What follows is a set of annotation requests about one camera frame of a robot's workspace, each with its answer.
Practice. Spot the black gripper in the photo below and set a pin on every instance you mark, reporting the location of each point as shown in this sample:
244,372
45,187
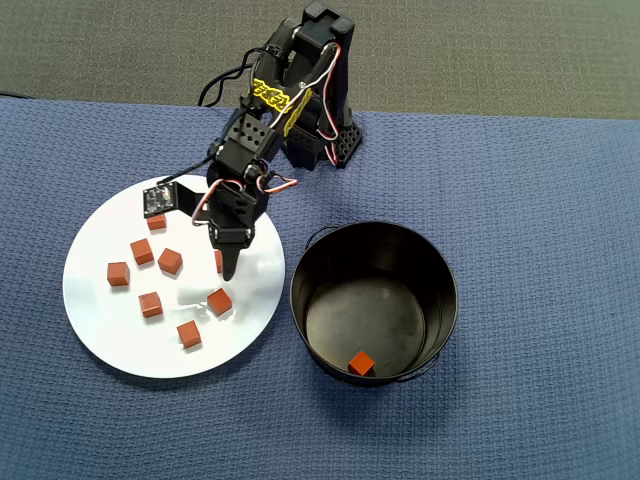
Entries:
231,240

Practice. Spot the red cube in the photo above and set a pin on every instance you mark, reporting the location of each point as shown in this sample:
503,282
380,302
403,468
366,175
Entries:
361,363
189,334
150,305
118,274
219,302
218,262
156,223
170,261
142,251

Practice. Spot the white round plate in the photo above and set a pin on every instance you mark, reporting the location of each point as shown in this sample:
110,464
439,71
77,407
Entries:
125,345

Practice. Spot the black metal bucket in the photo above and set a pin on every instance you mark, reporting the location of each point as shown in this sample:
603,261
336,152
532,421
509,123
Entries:
370,260

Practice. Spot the blue woven table cloth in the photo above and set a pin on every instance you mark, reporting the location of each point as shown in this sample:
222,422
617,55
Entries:
500,250

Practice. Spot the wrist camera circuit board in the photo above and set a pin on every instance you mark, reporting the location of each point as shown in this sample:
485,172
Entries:
159,200

